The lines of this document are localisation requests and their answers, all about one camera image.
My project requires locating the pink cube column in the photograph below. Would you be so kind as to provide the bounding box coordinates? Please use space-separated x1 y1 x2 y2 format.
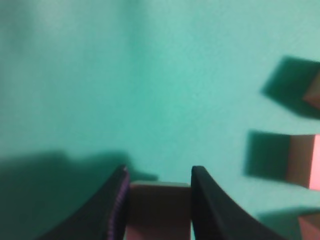
286 134 320 191
125 181 191 240
298 212 320 240
302 73 320 109

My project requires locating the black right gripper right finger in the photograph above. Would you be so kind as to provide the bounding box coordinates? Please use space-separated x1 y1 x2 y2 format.
191 166 283 240

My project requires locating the green cloth backdrop and cover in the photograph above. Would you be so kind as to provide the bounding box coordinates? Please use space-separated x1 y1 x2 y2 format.
0 0 320 240

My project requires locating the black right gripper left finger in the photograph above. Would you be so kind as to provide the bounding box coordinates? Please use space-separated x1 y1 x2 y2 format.
38 165 130 240

